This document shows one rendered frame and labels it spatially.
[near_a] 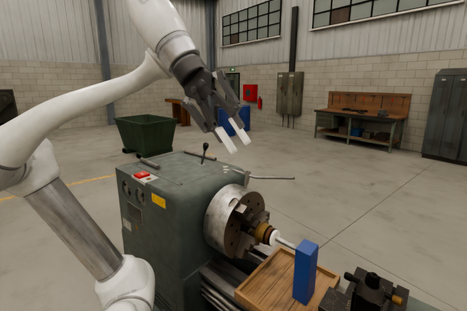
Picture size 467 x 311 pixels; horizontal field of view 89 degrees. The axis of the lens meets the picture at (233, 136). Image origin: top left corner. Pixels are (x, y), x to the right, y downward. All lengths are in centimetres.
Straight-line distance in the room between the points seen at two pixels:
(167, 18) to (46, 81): 1022
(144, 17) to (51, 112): 30
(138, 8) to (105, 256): 77
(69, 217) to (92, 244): 12
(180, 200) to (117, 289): 36
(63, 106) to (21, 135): 10
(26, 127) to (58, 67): 1011
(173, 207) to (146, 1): 77
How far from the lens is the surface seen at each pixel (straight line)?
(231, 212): 104
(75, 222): 93
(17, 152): 71
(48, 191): 91
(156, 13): 60
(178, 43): 57
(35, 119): 69
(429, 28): 758
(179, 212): 106
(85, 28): 1110
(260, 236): 109
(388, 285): 122
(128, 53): 1125
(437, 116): 683
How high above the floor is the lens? 172
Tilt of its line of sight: 13 degrees down
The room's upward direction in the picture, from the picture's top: straight up
